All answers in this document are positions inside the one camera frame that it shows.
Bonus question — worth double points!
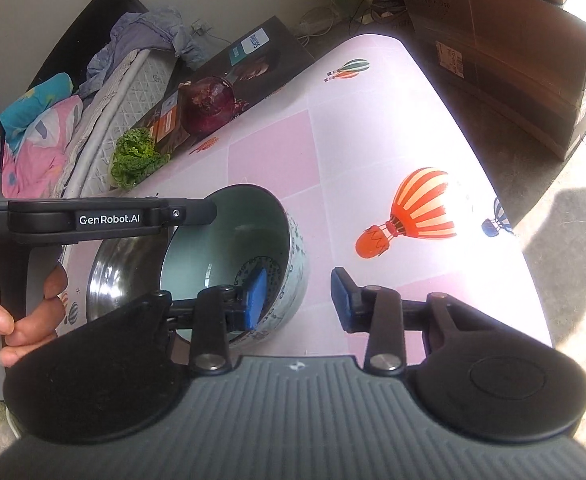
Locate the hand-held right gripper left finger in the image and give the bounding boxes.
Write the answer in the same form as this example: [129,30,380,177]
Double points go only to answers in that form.
[145,267,270,376]

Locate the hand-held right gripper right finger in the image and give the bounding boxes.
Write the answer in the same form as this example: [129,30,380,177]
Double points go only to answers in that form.
[329,266,469,376]

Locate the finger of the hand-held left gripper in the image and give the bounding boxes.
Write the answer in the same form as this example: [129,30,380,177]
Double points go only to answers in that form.
[7,198,219,247]

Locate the steel plate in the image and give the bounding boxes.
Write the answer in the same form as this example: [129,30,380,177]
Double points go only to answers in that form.
[87,232,174,333]

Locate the pale green ceramic bowl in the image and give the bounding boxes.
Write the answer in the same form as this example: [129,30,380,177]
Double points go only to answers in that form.
[160,184,310,353]

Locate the person's left hand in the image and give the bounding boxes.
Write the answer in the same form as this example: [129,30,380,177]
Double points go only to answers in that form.
[0,264,68,367]

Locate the pink and blue printed quilt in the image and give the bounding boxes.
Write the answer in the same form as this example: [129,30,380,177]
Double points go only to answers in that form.
[0,72,84,200]

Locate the green leafy cabbage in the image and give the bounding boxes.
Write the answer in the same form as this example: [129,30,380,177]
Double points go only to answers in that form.
[110,127,171,191]

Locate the white quilted mattress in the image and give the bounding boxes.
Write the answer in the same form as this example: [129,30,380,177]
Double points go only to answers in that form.
[53,47,179,201]

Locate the red cabbage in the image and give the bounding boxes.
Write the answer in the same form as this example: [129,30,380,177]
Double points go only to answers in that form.
[178,76,238,136]

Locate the black headboard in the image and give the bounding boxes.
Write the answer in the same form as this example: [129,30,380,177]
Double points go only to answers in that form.
[25,0,149,93]

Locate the pink balloon-print tablecloth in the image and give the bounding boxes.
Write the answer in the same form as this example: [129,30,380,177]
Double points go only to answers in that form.
[55,34,554,356]

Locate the grey purple clothes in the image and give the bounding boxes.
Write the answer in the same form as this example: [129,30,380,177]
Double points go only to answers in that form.
[87,6,209,91]

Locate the dark printed flat box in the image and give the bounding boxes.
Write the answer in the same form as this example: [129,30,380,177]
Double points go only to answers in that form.
[135,16,316,156]

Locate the white power strip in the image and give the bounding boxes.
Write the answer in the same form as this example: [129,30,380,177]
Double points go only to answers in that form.
[293,7,354,41]

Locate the large dark cardboard box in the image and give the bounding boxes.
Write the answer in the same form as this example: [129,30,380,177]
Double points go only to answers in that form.
[394,0,586,162]

